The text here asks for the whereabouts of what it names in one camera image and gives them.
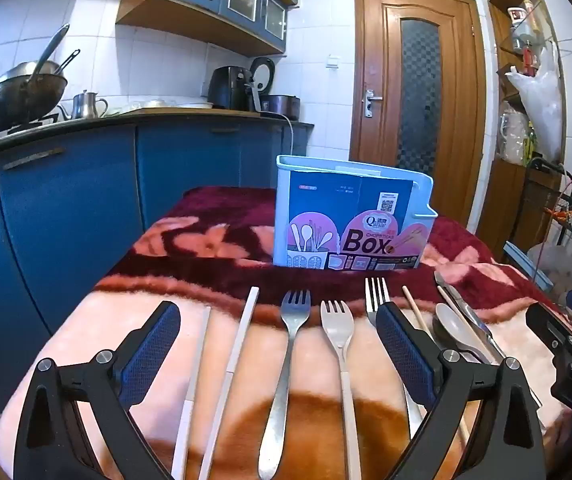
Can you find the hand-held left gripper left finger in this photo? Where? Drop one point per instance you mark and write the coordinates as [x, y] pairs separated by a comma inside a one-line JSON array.
[[150, 355]]

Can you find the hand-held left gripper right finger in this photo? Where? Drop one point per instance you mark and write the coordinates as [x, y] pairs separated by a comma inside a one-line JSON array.
[[406, 355]]

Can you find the white chopstick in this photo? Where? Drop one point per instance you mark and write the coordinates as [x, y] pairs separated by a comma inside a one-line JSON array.
[[193, 385], [236, 350]]

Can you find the pale grey spoon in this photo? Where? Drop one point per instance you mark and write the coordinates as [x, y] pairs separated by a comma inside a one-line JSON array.
[[453, 327]]

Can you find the steel knife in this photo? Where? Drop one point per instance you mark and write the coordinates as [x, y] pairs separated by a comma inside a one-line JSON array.
[[471, 317]]

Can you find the steel fork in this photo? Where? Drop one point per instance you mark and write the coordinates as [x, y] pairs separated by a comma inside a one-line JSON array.
[[286, 360], [377, 305]]

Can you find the blue utensil box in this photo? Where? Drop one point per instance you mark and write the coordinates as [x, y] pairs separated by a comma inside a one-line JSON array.
[[356, 210]]

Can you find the clear plastic bag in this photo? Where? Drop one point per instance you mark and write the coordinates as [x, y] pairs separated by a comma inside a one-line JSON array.
[[561, 270]]

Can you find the red and pink floral blanket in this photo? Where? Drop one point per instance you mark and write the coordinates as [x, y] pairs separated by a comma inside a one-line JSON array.
[[115, 310]]

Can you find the light blue tray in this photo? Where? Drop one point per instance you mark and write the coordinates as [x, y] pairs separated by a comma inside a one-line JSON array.
[[518, 257]]

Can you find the black metal rack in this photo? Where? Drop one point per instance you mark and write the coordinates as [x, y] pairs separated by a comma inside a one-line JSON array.
[[538, 195]]

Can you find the wooden shelf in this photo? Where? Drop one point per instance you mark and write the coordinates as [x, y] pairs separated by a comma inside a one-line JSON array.
[[503, 200]]

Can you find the blue kitchen base cabinet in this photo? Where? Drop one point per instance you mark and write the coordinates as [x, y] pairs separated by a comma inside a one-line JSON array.
[[65, 210]]

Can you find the clear plastic jar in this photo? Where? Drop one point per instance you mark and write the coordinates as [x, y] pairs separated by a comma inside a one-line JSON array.
[[512, 135]]

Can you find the white plastic bag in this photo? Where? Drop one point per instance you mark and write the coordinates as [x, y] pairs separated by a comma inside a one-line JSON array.
[[541, 105]]

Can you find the red bottle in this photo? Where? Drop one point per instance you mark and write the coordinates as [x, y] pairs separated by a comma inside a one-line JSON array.
[[531, 57]]

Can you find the steel kettle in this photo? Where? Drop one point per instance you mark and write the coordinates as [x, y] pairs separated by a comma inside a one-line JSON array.
[[85, 106]]

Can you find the gas stove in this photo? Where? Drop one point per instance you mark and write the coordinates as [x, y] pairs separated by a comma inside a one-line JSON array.
[[25, 127]]

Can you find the wooden door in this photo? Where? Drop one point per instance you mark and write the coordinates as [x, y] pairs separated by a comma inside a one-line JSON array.
[[381, 85]]

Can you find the dark rice cooker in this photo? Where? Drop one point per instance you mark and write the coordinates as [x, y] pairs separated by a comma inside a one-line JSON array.
[[283, 106]]

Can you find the black air fryer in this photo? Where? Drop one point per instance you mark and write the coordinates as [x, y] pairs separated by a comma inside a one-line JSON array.
[[225, 87]]

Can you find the dark wok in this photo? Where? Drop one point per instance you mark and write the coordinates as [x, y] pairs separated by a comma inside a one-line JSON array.
[[20, 95]]

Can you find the printed mug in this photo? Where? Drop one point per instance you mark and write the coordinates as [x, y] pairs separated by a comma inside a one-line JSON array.
[[516, 15]]

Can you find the steel ladle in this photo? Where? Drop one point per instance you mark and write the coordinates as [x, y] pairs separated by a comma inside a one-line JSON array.
[[48, 52]]

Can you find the white light switch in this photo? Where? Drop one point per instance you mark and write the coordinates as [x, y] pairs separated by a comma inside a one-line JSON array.
[[334, 61]]

